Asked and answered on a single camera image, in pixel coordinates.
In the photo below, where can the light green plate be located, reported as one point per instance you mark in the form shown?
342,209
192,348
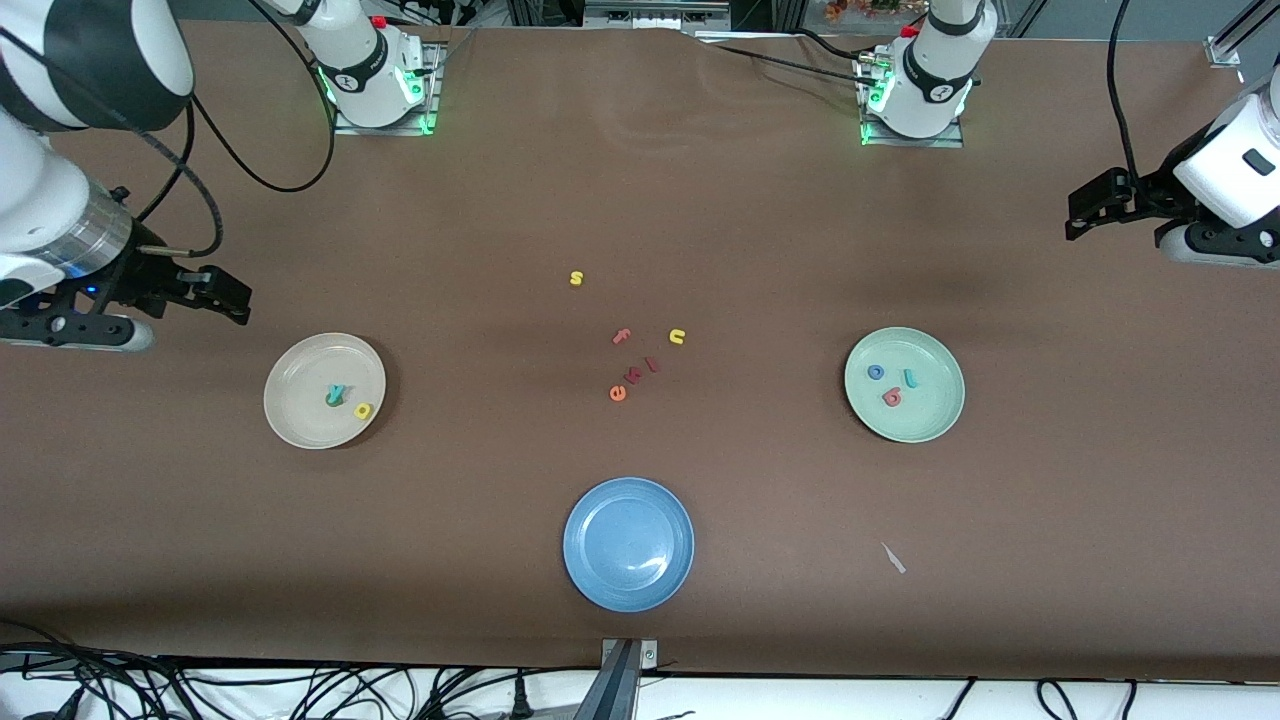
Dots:
920,420

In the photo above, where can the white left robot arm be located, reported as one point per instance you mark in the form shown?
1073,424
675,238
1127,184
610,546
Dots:
935,80

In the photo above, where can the blue plate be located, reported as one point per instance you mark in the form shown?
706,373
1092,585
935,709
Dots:
628,545

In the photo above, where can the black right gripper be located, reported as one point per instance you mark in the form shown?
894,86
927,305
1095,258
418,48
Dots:
143,277

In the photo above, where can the small white paper scrap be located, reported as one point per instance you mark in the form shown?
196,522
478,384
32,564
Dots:
893,558

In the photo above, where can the grey aluminium profile post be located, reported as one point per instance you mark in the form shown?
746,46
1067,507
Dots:
622,690

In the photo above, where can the orange artificial flowers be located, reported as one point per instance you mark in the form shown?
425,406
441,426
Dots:
860,8

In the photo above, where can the silver table corner bracket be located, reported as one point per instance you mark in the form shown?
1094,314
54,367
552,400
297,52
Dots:
1225,52

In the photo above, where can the silver aluminium frame bar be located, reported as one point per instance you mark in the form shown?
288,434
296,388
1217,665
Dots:
1250,25

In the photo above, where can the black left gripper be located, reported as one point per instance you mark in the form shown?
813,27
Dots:
1148,196

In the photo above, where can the grey background device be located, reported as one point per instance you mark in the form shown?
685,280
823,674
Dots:
655,12

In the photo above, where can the brown table cover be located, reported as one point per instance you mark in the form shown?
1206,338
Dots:
200,560

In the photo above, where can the beige brown plate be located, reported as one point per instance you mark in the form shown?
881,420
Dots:
300,370

